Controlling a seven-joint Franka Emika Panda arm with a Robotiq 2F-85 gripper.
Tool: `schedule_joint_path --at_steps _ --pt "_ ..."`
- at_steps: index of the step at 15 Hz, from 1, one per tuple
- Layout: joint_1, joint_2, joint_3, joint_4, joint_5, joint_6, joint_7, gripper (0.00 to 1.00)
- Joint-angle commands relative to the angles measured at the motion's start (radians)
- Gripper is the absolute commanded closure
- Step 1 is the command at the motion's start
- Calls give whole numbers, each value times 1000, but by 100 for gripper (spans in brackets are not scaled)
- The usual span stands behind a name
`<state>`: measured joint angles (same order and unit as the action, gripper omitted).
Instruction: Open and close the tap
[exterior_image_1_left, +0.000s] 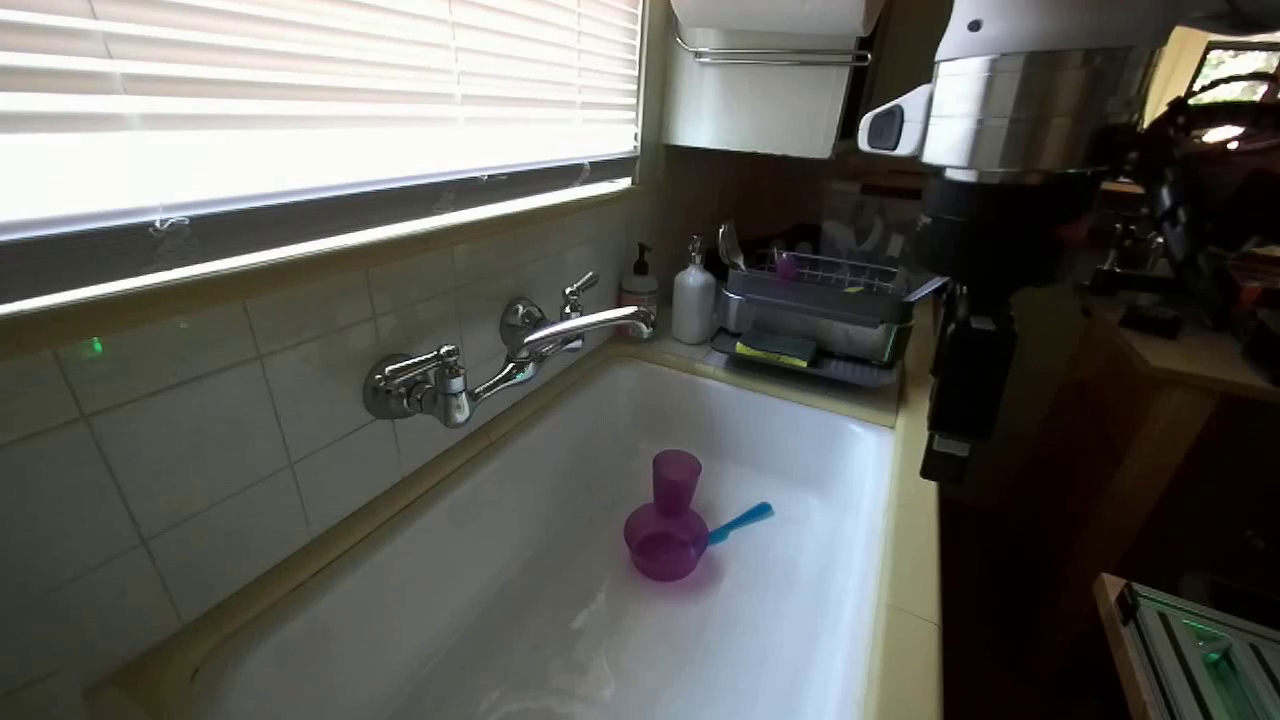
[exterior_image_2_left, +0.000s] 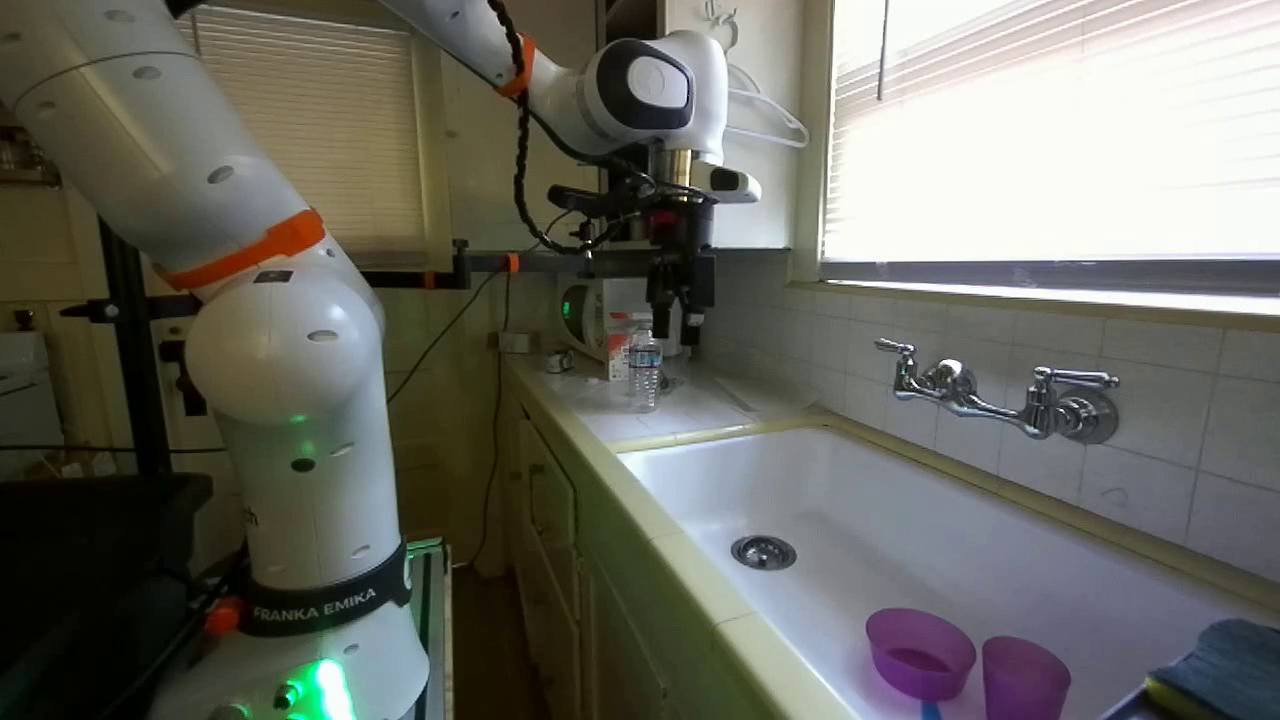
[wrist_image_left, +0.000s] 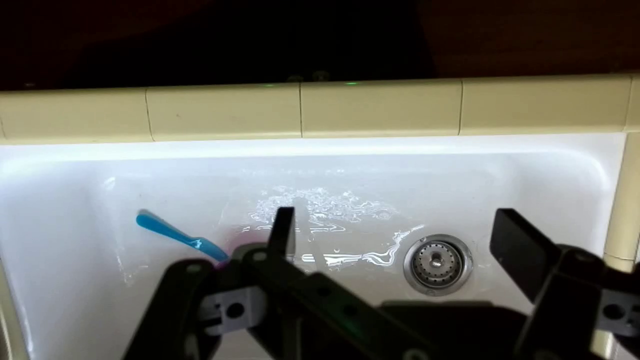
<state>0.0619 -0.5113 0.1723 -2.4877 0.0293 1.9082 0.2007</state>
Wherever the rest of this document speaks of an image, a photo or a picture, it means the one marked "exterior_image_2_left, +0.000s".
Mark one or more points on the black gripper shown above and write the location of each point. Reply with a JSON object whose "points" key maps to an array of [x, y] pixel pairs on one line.
{"points": [[683, 254]]}

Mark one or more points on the chrome wall-mounted tap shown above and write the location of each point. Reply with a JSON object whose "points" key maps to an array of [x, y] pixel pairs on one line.
{"points": [[1063, 404]]}

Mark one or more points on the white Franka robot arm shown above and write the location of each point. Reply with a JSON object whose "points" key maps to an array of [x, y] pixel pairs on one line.
{"points": [[281, 400]]}

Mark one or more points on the clear plastic water bottle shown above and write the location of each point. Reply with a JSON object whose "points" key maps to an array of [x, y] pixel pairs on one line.
{"points": [[644, 374]]}

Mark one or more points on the white red-labelled container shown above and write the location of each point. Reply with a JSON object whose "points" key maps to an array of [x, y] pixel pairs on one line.
{"points": [[614, 350]]}

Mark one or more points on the white appliance with green light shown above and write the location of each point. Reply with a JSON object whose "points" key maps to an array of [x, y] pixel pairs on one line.
{"points": [[585, 313]]}

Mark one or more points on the metal sink drain strainer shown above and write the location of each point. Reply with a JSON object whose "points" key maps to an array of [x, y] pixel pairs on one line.
{"points": [[767, 554]]}

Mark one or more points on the cream lower kitchen cabinets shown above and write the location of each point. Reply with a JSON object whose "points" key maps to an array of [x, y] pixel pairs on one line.
{"points": [[545, 533]]}

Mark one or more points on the white sink basin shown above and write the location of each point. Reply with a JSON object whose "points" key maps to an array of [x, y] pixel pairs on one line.
{"points": [[934, 533]]}

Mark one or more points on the narrow white window blind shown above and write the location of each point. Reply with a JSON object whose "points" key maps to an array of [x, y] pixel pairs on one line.
{"points": [[323, 132]]}

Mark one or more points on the purple plastic bowl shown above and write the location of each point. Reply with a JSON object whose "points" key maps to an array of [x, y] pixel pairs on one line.
{"points": [[920, 655]]}

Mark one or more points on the purple plastic cup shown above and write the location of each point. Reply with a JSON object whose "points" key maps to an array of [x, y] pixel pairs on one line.
{"points": [[1025, 681]]}

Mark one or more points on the black stand pole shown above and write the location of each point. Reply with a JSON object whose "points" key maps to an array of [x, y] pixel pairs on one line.
{"points": [[133, 374]]}

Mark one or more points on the grey dish drying mat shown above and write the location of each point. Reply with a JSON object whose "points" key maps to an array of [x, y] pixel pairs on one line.
{"points": [[1232, 666]]}

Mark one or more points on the white wall cabinet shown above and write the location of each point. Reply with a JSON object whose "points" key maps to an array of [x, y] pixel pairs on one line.
{"points": [[774, 221]]}

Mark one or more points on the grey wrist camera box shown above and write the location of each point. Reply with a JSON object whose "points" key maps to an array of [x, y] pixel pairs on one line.
{"points": [[733, 187]]}

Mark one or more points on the black camera on stand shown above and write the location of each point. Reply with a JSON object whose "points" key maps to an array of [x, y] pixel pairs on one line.
{"points": [[583, 203]]}

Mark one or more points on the robot mount platform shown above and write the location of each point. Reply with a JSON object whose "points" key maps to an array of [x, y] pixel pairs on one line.
{"points": [[435, 626]]}

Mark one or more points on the framed wall picture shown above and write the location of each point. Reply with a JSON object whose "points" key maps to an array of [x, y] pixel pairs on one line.
{"points": [[21, 162]]}

